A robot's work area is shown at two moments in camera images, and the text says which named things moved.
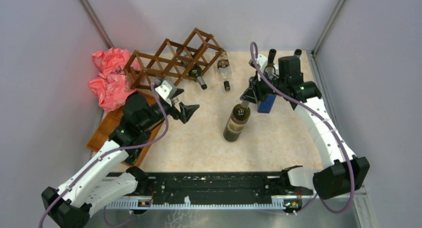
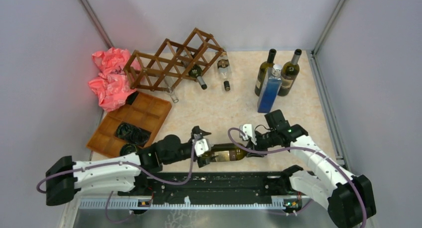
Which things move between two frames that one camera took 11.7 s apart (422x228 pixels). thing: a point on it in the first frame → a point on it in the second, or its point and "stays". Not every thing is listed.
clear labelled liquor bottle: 224,69 stays
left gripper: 185,112 → 206,160
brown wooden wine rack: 185,59 stays
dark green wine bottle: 237,122 → 227,152
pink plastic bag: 116,80 stays
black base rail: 260,184 stays
